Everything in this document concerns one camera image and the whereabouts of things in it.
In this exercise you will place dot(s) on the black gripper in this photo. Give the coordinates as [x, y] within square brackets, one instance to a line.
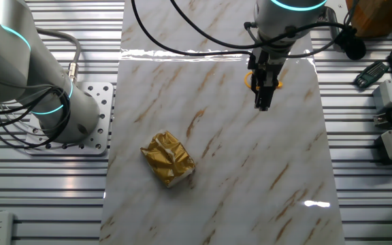
[267, 61]

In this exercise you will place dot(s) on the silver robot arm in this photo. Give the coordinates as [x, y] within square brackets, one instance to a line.
[12, 51]

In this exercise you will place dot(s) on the marble pattern mat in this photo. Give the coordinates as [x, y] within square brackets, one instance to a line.
[233, 170]

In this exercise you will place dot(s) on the gold foil packet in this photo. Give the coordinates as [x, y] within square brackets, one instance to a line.
[168, 160]

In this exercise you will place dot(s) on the light grey box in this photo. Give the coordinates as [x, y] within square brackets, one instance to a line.
[386, 95]

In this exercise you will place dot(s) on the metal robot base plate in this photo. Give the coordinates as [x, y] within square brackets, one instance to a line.
[104, 102]

